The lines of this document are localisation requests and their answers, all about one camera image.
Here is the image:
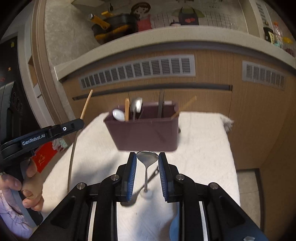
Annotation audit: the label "white towel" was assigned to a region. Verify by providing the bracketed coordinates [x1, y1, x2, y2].
[42, 111, 241, 241]

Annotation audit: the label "wooden kitchen cabinet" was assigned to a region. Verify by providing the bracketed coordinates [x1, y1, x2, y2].
[54, 49, 296, 232]

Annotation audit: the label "bamboo chopstick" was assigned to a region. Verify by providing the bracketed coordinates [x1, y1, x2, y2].
[171, 96, 197, 118]
[68, 89, 93, 195]

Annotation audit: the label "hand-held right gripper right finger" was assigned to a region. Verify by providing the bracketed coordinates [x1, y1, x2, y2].
[158, 152, 270, 241]

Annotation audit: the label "black pot yellow handles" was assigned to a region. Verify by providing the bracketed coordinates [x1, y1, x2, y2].
[91, 10, 139, 45]

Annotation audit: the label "white handled metal spoon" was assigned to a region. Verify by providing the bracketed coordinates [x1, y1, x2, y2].
[136, 151, 160, 200]

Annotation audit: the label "short grey vent grille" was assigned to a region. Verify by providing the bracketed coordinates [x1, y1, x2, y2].
[242, 60, 286, 90]

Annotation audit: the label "dark jar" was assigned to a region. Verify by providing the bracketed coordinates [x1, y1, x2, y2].
[263, 27, 275, 44]

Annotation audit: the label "black refrigerator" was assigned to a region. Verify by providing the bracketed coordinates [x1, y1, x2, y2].
[0, 35, 41, 144]

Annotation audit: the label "cartoon wall poster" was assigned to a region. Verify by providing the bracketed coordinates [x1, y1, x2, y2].
[109, 0, 247, 31]

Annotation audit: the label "red box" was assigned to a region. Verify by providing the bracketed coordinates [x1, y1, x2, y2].
[30, 141, 57, 174]

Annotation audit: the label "yellow lidded container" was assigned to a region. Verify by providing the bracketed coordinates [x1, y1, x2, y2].
[282, 37, 296, 56]

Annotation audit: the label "blue spoon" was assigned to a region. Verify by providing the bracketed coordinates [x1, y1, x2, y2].
[169, 205, 181, 241]

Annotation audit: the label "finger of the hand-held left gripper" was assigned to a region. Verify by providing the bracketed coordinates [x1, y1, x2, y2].
[47, 119, 84, 142]

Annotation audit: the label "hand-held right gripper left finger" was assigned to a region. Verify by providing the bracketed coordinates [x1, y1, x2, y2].
[40, 152, 137, 241]

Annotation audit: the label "person's left hand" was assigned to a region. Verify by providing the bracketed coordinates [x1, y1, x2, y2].
[0, 159, 44, 211]

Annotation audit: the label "orange capped clear bottle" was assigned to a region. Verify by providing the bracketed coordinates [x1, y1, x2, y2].
[272, 22, 284, 48]

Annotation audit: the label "person's left forearm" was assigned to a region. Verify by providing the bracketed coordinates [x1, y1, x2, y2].
[0, 189, 31, 240]

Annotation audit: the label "purple plastic utensil holder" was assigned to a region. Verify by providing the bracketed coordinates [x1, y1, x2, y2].
[103, 103, 180, 152]

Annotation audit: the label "long grey vent grille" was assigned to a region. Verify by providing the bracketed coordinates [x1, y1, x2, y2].
[79, 55, 196, 90]

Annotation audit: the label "pale kitchen counter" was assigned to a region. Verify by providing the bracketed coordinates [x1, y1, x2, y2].
[54, 25, 296, 81]

